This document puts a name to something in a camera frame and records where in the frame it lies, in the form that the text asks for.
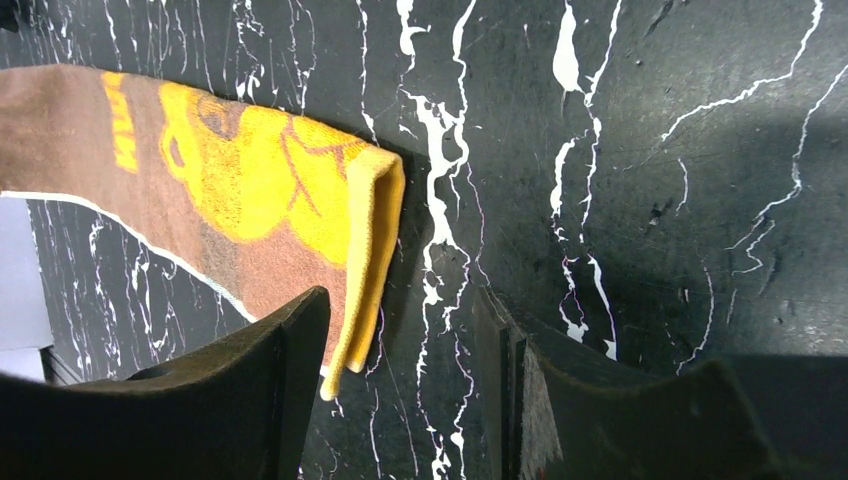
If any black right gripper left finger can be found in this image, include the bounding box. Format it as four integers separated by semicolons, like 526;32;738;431
1;287;330;479

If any orange brown towel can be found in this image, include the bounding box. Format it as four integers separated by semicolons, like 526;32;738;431
1;64;406;401

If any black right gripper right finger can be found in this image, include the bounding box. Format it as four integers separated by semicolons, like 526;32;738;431
473;287;847;479

